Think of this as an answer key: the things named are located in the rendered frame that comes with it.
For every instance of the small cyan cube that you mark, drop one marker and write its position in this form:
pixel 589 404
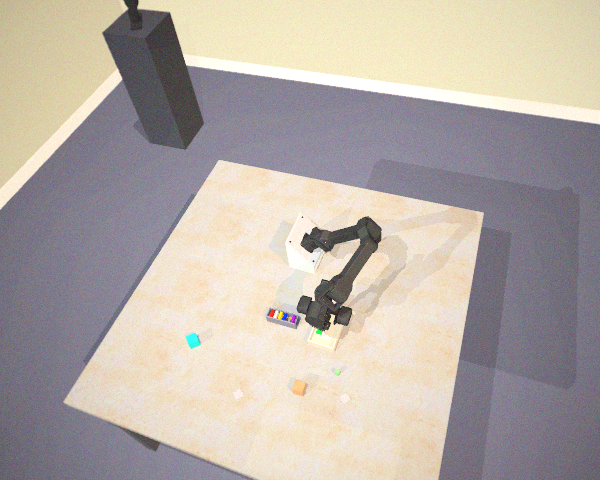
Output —
pixel 193 340

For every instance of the orange cube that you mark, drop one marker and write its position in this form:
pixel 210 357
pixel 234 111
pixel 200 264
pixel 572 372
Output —
pixel 299 388

